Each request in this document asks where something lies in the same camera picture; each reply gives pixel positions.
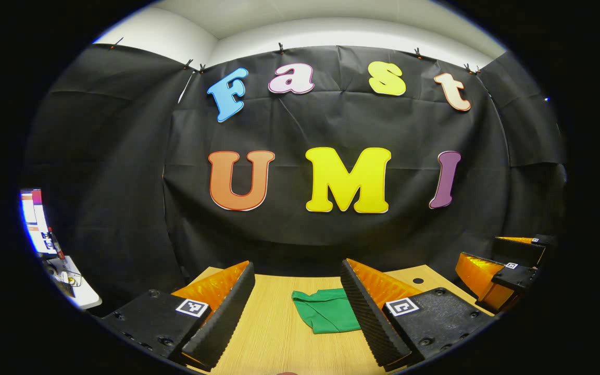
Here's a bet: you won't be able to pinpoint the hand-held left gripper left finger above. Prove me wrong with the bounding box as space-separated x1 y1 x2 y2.
101 260 256 371

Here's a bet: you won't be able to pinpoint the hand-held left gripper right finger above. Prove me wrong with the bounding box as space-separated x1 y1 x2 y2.
340 258 496 371

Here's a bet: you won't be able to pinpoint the green T-shirt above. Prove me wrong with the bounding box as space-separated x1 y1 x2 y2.
291 288 361 335

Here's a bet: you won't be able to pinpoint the white side desk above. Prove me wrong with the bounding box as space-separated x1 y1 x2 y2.
45 255 103 310

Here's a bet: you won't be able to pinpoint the black backdrop cloth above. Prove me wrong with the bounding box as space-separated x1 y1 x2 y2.
21 37 569 313

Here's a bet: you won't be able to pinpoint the computer monitor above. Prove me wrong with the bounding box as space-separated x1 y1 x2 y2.
19 189 64 257

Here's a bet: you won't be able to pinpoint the row of small black clips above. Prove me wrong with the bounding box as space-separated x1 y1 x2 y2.
110 37 483 76

